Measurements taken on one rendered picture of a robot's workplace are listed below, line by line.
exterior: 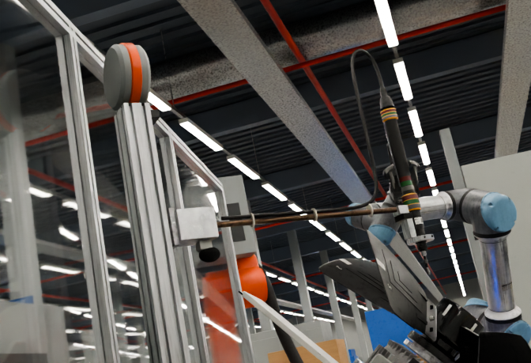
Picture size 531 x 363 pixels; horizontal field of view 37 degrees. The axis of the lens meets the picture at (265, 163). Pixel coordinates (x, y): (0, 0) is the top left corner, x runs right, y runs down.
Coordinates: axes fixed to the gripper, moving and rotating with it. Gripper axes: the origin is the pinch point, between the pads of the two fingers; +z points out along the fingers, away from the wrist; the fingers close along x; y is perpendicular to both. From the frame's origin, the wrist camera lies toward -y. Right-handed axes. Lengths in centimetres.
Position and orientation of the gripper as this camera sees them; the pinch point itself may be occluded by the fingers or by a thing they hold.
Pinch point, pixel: (401, 163)
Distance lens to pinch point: 208.7
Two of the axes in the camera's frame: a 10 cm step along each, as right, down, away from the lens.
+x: -9.7, 2.2, 1.0
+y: 1.8, 9.4, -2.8
